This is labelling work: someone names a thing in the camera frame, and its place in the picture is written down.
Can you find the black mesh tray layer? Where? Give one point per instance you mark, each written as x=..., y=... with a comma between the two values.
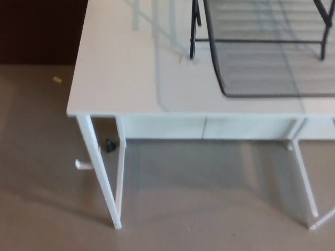
x=261, y=73

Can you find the small black floor object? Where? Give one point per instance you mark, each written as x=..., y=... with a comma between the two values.
x=110, y=146

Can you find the white table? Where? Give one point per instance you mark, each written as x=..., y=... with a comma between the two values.
x=117, y=78

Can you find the white table leg hook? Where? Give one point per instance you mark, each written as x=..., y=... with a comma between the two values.
x=82, y=166

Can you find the yellow tape scrap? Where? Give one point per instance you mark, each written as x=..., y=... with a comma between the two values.
x=57, y=80

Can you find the dark brown wooden cabinet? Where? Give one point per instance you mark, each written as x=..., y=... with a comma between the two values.
x=39, y=28

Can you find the black metal file tray frame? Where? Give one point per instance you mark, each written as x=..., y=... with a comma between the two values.
x=193, y=39

